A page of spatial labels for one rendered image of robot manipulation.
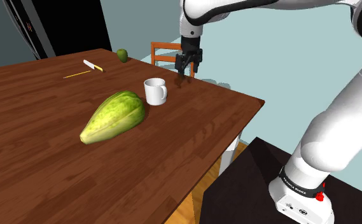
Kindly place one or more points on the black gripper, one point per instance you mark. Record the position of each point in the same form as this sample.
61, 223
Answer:
190, 47

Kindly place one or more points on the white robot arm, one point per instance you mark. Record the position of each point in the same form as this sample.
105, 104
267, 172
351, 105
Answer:
329, 133

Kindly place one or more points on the orange wooden chair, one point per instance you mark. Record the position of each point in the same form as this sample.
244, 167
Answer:
165, 52

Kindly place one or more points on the white mug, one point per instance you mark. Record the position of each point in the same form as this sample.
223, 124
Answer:
154, 91

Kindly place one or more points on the small green fruit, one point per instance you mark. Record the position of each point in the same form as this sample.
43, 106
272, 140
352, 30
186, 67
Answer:
122, 55

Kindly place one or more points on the large green yellow papaya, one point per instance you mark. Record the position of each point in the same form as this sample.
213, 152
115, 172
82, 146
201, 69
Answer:
115, 116

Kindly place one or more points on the yellow pencil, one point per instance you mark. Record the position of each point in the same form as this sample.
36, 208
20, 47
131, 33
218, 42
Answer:
77, 74

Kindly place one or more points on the black doorway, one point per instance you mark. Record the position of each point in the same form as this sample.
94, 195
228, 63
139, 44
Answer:
66, 24

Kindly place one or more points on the dark robot stand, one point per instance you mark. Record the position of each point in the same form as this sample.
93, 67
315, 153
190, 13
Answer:
239, 189

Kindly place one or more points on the brown wooden table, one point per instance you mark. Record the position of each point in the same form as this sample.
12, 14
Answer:
44, 149

